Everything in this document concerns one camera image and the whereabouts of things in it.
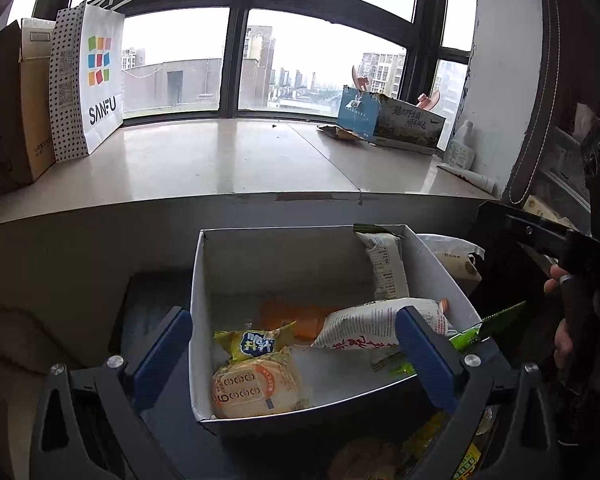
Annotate green snack bar packet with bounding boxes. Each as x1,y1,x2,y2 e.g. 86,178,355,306
371,300,528,378

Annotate white red-print snack bag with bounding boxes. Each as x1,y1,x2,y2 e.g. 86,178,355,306
311,298,457,350

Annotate tall beige snack bag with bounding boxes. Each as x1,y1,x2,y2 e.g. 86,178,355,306
353,224,410,300

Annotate yellow potato chips bag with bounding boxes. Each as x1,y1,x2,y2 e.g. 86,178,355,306
214,322,296,364

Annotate person's right hand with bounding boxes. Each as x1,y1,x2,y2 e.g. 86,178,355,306
543,263,573,370

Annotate plastic drawer organizer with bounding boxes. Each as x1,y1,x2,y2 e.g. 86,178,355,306
531,103,596,234

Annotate beige tissue pack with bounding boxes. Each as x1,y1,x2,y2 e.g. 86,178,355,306
418,233,486,296

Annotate white tube on sill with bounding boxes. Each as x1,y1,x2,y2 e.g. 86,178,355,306
438,162,495,194

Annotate orange snack packet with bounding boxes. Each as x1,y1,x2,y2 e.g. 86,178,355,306
259,299,337,341

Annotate white plastic bottle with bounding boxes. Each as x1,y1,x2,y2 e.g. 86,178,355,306
444,119,475,169

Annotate round rice cracker pack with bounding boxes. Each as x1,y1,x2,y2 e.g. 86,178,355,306
211,347,309,418

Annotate white cardboard storage box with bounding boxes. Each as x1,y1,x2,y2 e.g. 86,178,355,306
188,223,484,436

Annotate printed tissue box on sill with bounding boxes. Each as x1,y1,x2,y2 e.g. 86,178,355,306
337,86,445,154

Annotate brown wrapper on sill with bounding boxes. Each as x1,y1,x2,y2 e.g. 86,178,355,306
317,125,365,143

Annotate brown cardboard box on sill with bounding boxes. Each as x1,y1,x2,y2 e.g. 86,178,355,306
0,18,55,196

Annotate white SANFU shopping bag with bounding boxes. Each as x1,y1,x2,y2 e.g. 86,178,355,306
48,0,133,162

